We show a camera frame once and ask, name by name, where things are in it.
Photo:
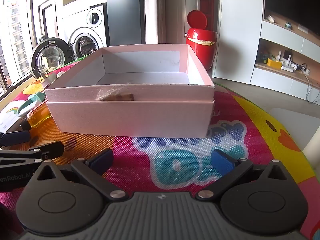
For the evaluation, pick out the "yellow liquid bottle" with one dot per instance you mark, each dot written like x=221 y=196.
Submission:
x=40 y=116

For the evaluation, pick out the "red trash bin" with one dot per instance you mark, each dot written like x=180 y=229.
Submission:
x=201 y=45

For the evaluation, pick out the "white panel door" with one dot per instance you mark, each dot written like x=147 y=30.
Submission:
x=48 y=17

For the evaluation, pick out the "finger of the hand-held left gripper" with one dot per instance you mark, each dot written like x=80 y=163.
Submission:
x=53 y=150
x=15 y=139

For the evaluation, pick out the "round washing machine door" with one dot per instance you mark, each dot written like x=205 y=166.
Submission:
x=50 y=60

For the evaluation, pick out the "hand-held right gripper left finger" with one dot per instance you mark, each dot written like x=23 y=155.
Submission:
x=103 y=159

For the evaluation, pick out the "green toy tractor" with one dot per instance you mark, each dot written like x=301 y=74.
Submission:
x=264 y=58

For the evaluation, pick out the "pink cardboard box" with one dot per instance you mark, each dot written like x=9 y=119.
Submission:
x=130 y=115

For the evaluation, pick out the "colourful printed play mat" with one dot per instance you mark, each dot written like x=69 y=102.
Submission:
x=175 y=152

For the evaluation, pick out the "yellow toy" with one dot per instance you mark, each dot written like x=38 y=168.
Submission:
x=274 y=63

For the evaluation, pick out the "teal white tube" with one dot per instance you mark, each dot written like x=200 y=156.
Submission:
x=35 y=100

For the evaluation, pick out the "white wall cabinet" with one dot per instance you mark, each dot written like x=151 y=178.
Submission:
x=237 y=30

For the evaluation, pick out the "white washing machine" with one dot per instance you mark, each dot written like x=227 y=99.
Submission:
x=82 y=22

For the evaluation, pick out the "white power strip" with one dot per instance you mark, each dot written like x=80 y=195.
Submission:
x=292 y=68

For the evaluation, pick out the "black window frame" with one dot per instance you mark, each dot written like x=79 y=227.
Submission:
x=5 y=80

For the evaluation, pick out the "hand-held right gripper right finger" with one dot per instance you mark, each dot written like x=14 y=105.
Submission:
x=221 y=162

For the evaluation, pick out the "white upright device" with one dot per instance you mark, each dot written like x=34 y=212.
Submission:
x=287 y=57

